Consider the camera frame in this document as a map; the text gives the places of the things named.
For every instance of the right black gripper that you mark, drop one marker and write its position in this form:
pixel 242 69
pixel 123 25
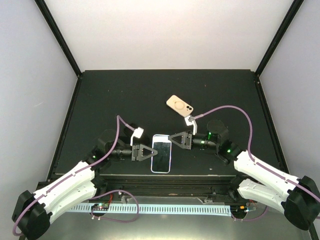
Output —
pixel 186 140

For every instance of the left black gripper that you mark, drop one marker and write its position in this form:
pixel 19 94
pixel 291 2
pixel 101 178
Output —
pixel 135 152

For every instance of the lavender phone case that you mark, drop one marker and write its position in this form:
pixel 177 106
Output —
pixel 159 138

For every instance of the beige phone case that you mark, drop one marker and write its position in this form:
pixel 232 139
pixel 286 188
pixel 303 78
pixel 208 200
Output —
pixel 179 106

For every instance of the teal phone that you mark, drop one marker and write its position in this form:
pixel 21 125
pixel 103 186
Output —
pixel 161 163

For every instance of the black phone case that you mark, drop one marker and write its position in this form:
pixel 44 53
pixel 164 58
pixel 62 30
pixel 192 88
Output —
pixel 127 132

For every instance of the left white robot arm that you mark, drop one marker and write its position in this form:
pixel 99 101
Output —
pixel 34 212

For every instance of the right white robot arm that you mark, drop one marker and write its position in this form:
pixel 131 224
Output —
pixel 297 198

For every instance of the left circuit board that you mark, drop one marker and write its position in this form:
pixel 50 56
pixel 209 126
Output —
pixel 100 207

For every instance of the circuit board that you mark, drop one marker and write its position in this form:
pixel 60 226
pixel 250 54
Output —
pixel 100 207
pixel 243 208

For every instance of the right circuit board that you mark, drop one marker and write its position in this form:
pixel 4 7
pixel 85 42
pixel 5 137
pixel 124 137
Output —
pixel 243 208

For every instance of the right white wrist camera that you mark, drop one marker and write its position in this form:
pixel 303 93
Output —
pixel 190 121

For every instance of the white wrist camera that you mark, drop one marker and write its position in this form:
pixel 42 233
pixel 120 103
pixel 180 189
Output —
pixel 190 121
pixel 137 133

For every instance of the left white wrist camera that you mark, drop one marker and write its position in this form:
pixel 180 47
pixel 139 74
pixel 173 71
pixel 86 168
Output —
pixel 137 133

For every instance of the black front rail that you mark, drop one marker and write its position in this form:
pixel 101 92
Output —
pixel 150 185

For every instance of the light blue cable duct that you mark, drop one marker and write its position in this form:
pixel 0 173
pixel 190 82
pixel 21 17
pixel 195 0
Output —
pixel 156 209

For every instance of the left black frame post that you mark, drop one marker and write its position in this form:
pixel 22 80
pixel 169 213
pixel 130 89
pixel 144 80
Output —
pixel 46 13

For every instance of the black frame post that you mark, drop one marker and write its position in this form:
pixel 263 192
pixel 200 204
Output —
pixel 283 27
pixel 46 13

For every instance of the right black frame post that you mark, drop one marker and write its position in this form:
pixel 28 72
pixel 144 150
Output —
pixel 283 27

